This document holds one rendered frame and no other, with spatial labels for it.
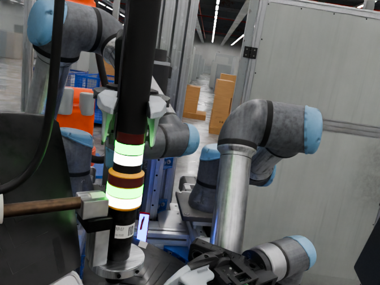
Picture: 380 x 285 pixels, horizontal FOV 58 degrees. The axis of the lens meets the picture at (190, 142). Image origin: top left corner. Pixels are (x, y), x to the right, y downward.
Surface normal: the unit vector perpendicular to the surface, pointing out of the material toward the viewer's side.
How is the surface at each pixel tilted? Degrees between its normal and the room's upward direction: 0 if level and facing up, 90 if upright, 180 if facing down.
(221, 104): 90
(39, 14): 83
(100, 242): 90
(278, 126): 83
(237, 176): 62
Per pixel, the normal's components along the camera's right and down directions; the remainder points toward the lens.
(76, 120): 0.41, 0.27
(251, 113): -0.18, -0.41
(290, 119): 0.04, -0.23
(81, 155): 0.67, 0.27
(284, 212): 0.00, 0.23
